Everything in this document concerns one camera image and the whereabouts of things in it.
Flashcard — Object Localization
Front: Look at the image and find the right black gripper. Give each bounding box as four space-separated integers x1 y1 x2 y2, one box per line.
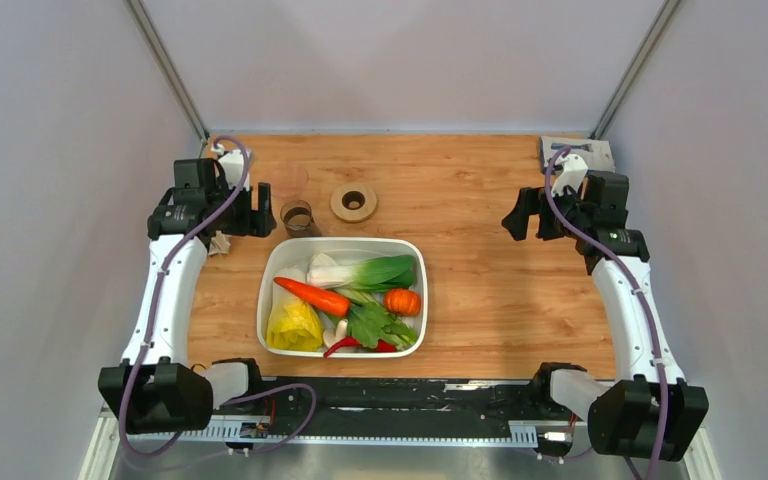
501 180 590 241

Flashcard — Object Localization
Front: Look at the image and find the smoked glass carafe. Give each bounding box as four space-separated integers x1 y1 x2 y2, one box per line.
280 199 322 238

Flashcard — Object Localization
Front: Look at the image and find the round wooden dripper holder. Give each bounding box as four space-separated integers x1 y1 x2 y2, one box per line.
330 182 379 223

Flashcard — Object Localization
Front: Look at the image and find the white vegetable tray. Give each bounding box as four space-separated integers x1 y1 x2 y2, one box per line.
257 237 429 359

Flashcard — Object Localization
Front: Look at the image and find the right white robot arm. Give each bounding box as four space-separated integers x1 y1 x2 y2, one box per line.
501 171 709 462

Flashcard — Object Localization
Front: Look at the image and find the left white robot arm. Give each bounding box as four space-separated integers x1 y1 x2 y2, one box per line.
98 149 276 435

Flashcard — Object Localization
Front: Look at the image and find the coffee filter pack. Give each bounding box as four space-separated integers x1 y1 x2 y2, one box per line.
208 231 231 256

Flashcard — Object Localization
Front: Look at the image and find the blue white box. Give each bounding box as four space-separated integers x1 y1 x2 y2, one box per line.
538 136 616 173

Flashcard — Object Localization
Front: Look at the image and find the orange carrot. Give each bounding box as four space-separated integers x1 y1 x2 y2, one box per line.
273 277 351 318

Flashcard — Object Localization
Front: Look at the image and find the yellow napa cabbage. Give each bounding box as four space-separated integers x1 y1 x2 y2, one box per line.
265 267 324 352

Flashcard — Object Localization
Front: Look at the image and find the green bok choy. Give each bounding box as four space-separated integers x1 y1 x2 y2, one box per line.
306 254 416 293

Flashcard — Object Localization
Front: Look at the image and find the white mushroom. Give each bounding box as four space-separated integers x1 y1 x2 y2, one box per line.
322 319 348 349

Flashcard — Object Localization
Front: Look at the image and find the green leafy vegetable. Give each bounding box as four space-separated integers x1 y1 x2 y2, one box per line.
335 287 419 351

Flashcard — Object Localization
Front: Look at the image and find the small orange pumpkin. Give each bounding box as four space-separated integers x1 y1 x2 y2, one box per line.
383 288 422 317

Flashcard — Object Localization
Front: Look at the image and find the red chili pepper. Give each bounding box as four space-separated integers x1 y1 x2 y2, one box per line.
323 336 397 358

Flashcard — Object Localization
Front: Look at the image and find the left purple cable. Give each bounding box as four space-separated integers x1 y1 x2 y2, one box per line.
117 135 318 460

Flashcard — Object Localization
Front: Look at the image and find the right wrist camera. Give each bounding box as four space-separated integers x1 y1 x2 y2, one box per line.
551 153 588 197

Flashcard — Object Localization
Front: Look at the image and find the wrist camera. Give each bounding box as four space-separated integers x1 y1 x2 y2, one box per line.
551 153 588 197
211 146 253 187

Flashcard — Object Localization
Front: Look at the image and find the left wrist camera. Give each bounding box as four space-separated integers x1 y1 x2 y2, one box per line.
211 146 253 187

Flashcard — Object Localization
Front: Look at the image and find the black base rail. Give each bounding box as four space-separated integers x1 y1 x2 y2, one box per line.
219 376 572 440

